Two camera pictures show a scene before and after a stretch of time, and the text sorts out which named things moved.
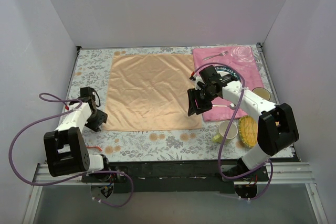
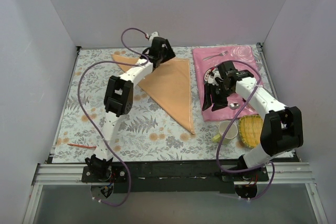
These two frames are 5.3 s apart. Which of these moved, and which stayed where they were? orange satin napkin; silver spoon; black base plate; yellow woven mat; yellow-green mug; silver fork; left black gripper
Moved: left black gripper; orange satin napkin
Stayed: black base plate; silver spoon; silver fork; yellow-green mug; yellow woven mat
